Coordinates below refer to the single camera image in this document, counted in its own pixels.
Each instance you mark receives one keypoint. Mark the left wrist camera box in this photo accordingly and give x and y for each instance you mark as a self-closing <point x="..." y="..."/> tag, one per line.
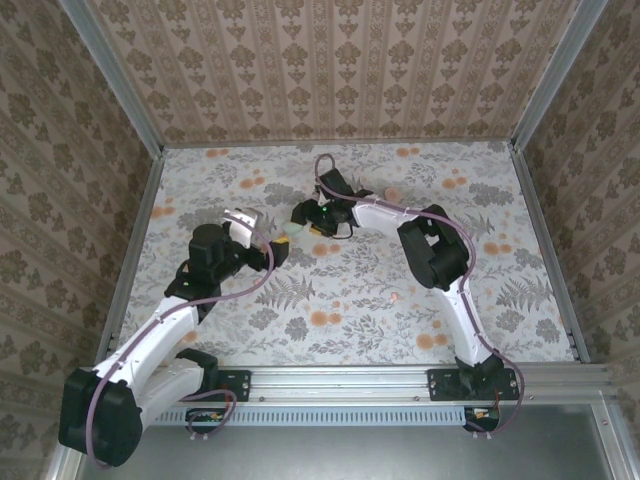
<point x="242" y="227"/>

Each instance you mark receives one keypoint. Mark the aluminium table side rail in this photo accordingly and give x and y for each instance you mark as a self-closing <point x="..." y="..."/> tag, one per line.
<point x="134" y="250"/>
<point x="542" y="225"/>

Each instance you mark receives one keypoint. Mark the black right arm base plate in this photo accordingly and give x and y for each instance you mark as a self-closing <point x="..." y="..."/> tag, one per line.
<point x="440" y="385"/>

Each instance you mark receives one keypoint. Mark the grey metal sheet panel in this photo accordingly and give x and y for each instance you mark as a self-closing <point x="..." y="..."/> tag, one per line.
<point x="350" y="455"/>

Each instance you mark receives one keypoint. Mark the mint green earbud charging case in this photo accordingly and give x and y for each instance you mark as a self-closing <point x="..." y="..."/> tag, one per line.
<point x="292" y="229"/>

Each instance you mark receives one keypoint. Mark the floral patterned table cover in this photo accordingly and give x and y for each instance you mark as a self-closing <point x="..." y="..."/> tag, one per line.
<point x="350" y="325"/>

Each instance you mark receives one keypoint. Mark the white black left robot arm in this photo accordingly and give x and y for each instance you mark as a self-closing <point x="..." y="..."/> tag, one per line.
<point x="160" y="330"/>

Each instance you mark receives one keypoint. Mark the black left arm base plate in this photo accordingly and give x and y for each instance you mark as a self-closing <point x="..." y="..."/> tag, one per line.
<point x="240" y="385"/>

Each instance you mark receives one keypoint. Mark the pink earbud charging case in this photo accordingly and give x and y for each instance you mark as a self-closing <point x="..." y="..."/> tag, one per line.
<point x="391" y="193"/>

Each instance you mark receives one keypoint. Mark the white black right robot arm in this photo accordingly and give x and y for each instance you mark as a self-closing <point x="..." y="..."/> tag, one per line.
<point x="435" y="250"/>

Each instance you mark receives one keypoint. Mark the aluminium corner post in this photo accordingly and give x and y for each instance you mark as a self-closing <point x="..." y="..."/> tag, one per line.
<point x="112" y="75"/>
<point x="556" y="75"/>

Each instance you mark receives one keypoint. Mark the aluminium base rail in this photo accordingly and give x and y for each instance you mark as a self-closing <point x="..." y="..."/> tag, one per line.
<point x="340" y="382"/>

